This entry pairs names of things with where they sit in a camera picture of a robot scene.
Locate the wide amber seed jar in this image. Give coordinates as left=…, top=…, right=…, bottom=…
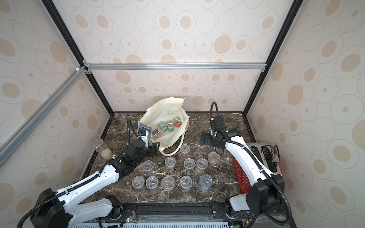
left=207, top=152, right=221, bottom=166

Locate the orange seed jar clear lid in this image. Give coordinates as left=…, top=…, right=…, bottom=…
left=164, top=156, right=176, bottom=170

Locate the clear seed jar row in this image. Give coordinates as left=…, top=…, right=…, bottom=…
left=180, top=144, right=191, bottom=156

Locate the teal lid seed jar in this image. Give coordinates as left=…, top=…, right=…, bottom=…
left=157, top=121, right=167, bottom=132

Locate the teal label seed jar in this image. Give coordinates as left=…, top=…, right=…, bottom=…
left=166, top=121, right=175, bottom=132

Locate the cream canvas starry night bag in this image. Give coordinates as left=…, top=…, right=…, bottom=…
left=137, top=97, right=190, bottom=157

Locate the large clear seed jar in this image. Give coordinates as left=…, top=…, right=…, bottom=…
left=199, top=174, right=213, bottom=192

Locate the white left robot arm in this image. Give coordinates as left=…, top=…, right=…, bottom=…
left=17, top=133, right=160, bottom=228

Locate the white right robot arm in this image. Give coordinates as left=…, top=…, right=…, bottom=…
left=201, top=102, right=293, bottom=226

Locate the red black label jar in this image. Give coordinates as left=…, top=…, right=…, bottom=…
left=152, top=128, right=163, bottom=138

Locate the red and steel toaster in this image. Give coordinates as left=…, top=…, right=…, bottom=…
left=232, top=142, right=283, bottom=194

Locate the silver aluminium crossbar back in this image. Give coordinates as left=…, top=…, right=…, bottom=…
left=86, top=62, right=266, bottom=70

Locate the silver aluminium bar left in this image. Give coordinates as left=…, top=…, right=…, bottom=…
left=1, top=66, right=86, bottom=166

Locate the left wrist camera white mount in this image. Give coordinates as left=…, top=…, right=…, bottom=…
left=138, top=128, right=151, bottom=147

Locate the clear plastic jar by wall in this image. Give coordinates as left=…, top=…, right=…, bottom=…
left=92, top=138, right=113, bottom=160

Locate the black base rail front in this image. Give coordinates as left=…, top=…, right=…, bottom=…
left=100, top=200, right=280, bottom=228

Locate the black corner frame post right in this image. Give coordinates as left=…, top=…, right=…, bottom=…
left=242, top=0, right=304, bottom=116

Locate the black corner frame post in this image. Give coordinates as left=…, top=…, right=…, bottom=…
left=41, top=0, right=114, bottom=116
left=242, top=0, right=304, bottom=116

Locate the black corner frame post left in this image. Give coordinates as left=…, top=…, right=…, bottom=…
left=41, top=0, right=114, bottom=116

